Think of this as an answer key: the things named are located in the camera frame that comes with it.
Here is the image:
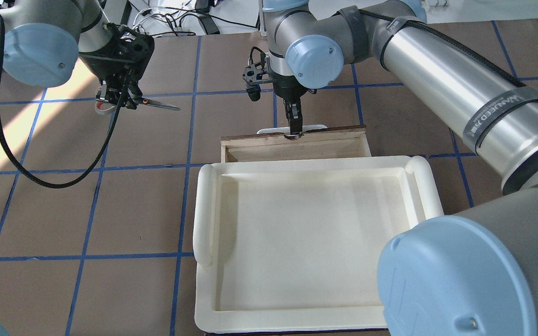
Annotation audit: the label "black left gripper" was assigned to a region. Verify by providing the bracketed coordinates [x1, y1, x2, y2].
[80, 23, 155, 109]

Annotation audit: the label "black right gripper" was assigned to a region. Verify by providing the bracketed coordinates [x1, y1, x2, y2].
[273, 75, 308, 136]

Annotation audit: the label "white drawer handle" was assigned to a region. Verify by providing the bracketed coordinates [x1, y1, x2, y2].
[256, 124, 327, 134]

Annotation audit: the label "grey orange scissors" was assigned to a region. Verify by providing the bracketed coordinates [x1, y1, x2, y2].
[94, 97, 181, 115]

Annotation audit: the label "wooden drawer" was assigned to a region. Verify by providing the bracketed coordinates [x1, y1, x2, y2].
[220, 125, 372, 162]

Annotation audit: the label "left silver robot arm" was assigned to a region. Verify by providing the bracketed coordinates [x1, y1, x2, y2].
[0, 0, 154, 109]

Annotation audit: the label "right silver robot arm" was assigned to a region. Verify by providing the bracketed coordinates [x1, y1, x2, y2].
[261, 0, 538, 336]

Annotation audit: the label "cream plastic tray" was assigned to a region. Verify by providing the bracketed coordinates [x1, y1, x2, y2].
[192, 156, 444, 334]

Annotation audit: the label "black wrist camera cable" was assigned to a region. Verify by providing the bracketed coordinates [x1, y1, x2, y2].
[0, 9, 125, 189]

